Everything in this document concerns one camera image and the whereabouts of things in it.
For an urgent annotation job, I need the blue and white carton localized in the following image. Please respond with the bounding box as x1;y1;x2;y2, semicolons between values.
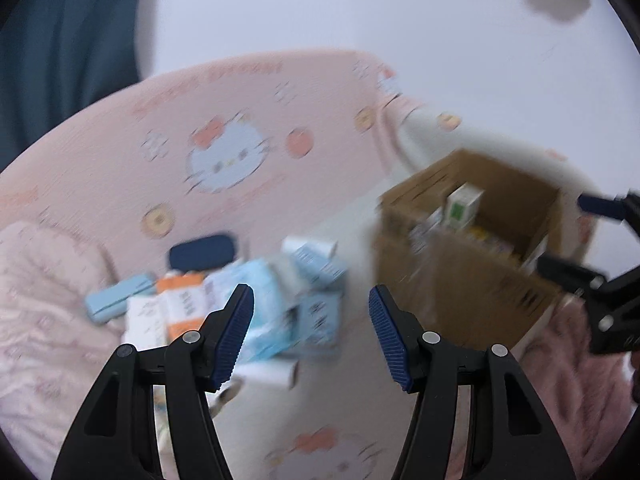
292;290;345;357

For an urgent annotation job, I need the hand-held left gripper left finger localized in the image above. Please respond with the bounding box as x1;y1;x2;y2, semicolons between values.
50;283;255;480

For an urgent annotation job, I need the large light blue box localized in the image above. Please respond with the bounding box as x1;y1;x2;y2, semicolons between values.
204;258;300;363

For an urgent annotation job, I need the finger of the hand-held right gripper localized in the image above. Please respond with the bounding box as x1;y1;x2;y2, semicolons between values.
536;254;640;357
576;189;640;241

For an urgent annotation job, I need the white and green box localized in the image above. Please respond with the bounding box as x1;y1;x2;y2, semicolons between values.
444;184;486;232

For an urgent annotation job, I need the pink fuzzy blanket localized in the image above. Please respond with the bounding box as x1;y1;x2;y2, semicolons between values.
450;300;638;480

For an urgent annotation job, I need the pale pink quilted cloth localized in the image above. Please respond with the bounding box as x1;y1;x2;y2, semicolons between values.
0;220;128;466

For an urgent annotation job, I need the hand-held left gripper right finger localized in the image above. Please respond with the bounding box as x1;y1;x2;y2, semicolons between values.
368;284;592;480

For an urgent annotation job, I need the orange and white box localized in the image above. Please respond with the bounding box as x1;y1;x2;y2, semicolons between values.
155;271;208;342

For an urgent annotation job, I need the light blue striped box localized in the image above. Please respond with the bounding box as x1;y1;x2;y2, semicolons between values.
281;235;349;292

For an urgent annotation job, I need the light blue flat case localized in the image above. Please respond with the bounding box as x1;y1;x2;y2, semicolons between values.
84;273;157;327

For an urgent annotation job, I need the dark teal curtain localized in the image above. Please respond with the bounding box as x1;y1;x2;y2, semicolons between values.
0;0;166;171

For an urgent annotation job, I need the small white tube box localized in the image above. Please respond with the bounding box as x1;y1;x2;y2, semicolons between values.
232;359;301;390

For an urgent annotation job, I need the navy blue case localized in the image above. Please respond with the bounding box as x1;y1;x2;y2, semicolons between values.
167;232;239;273

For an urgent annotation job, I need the pink cartoon print bedsheet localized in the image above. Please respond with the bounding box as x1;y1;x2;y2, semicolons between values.
0;47;603;480

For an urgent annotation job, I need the brown cardboard box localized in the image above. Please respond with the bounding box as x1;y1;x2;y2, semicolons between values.
374;149;567;353

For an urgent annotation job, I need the plain white box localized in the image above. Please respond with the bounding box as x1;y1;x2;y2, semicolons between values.
123;294;172;352

